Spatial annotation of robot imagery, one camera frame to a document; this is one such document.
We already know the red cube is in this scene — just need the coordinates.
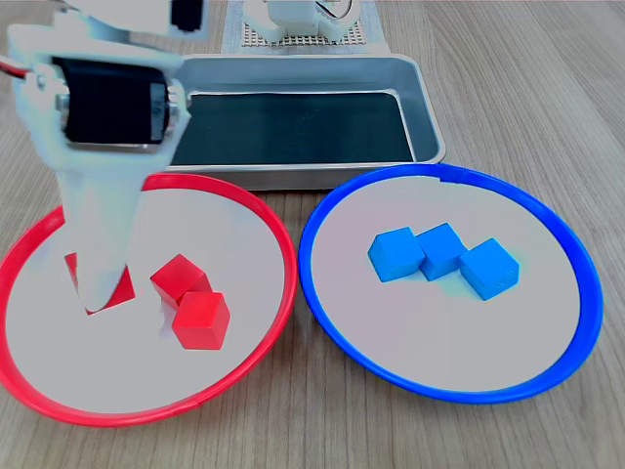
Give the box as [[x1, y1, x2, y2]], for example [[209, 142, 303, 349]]
[[63, 251, 137, 317], [148, 253, 211, 312], [171, 290, 231, 352]]

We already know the blue cube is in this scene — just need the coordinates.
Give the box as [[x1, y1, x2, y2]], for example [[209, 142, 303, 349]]
[[459, 237, 521, 302], [367, 227, 425, 283], [414, 222, 469, 282]]

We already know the translucent tape sheet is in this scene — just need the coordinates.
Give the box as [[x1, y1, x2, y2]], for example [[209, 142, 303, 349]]
[[222, 0, 392, 56]]

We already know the pale perforated plate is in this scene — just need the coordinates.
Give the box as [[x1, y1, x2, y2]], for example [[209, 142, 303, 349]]
[[241, 14, 368, 49]]

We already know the black tray mat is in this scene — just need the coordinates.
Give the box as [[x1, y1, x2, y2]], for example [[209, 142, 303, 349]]
[[171, 89, 419, 166]]

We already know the red-rimmed white plate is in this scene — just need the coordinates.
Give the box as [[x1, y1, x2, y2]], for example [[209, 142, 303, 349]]
[[0, 171, 299, 430]]

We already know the steel tray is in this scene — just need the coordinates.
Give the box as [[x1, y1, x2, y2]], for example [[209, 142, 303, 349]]
[[165, 52, 448, 192]]

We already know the blue-rimmed white plate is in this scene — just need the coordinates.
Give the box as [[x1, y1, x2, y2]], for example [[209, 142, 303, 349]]
[[298, 163, 604, 406]]

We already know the red black white cable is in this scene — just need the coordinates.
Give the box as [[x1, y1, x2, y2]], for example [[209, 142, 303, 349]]
[[0, 56, 33, 82]]

